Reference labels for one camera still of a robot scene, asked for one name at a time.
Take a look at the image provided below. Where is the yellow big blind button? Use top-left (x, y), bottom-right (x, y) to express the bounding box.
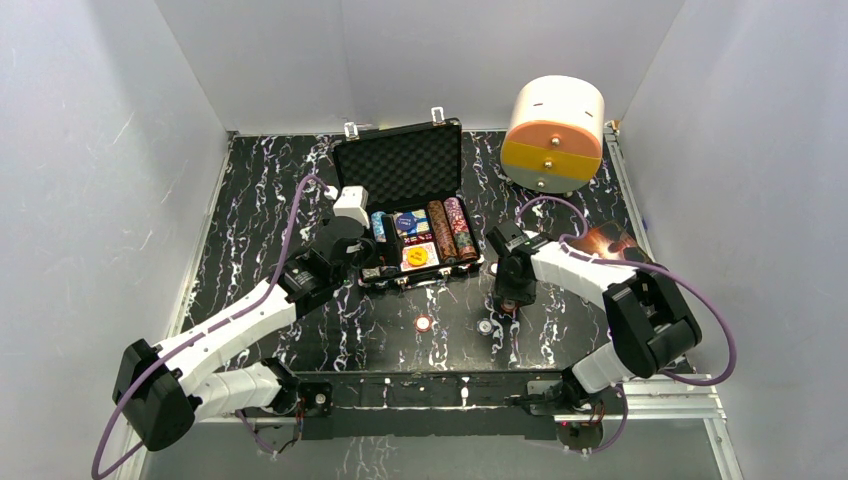
top-left (405, 247), bottom-right (429, 267)

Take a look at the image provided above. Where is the red white poker chip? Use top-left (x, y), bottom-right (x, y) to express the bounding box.
top-left (500, 300), bottom-right (517, 315)
top-left (414, 315), bottom-right (433, 333)

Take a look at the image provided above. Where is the red playing card deck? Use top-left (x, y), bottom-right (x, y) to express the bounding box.
top-left (400, 242), bottom-right (440, 272)

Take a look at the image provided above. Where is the blue white poker chip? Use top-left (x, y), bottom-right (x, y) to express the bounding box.
top-left (476, 319), bottom-right (494, 336)

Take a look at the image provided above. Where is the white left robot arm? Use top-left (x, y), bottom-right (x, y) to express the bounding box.
top-left (113, 217), bottom-right (404, 451)

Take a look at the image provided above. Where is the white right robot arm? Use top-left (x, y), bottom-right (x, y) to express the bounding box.
top-left (486, 222), bottom-right (702, 414)

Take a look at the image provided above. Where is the blue small blind button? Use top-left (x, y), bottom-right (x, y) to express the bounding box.
top-left (395, 214), bottom-right (418, 235)

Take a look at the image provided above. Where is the black poker chip case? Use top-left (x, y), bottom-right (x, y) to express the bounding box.
top-left (332, 107), bottom-right (483, 289)

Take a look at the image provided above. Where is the blue orange chip row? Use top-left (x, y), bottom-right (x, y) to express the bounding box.
top-left (370, 211), bottom-right (387, 243)

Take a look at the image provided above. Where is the blue playing card deck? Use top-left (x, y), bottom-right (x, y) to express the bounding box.
top-left (393, 209), bottom-right (432, 239)

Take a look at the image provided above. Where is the brown orange chip row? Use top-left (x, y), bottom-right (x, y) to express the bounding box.
top-left (427, 200), bottom-right (459, 264)

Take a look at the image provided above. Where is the pink green chip row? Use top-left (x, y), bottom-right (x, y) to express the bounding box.
top-left (443, 197), bottom-right (478, 261)

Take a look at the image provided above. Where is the dark sunburst cover book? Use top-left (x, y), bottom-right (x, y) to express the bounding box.
top-left (572, 221), bottom-right (653, 263)

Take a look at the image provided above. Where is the white orange yellow drawer cabinet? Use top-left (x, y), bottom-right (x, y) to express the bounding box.
top-left (500, 75), bottom-right (605, 195)

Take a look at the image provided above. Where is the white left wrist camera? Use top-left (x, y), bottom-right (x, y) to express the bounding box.
top-left (324, 185), bottom-right (370, 229)

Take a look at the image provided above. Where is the aluminium frame rail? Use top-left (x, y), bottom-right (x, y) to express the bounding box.
top-left (117, 371), bottom-right (742, 479)

